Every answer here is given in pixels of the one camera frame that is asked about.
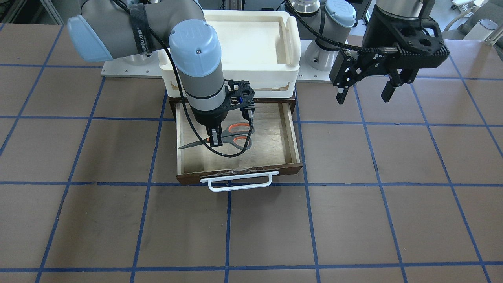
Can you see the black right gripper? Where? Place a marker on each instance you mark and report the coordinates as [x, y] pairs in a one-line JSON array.
[[211, 118]]

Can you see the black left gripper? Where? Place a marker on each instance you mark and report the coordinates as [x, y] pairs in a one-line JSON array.
[[376, 44]]

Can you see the orange grey scissors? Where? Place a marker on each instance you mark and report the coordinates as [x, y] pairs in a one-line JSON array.
[[237, 138]]

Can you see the wooden drawer with white handle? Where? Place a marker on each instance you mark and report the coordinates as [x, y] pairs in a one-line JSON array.
[[274, 151]]

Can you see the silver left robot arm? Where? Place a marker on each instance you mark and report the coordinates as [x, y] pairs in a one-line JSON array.
[[328, 22]]

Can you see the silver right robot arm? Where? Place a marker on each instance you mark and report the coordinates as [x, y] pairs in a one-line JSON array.
[[110, 29]]

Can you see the white plastic tray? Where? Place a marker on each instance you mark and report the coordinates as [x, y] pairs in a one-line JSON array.
[[261, 47]]

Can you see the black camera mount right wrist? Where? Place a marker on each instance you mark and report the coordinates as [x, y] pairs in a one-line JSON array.
[[239, 95]]

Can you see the black camera mount wrist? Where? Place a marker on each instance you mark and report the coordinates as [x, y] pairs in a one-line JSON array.
[[239, 95], [418, 40]]

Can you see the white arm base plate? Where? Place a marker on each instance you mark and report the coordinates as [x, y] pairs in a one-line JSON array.
[[135, 66], [315, 63]]

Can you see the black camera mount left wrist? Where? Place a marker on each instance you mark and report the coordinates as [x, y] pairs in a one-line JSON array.
[[418, 40]]

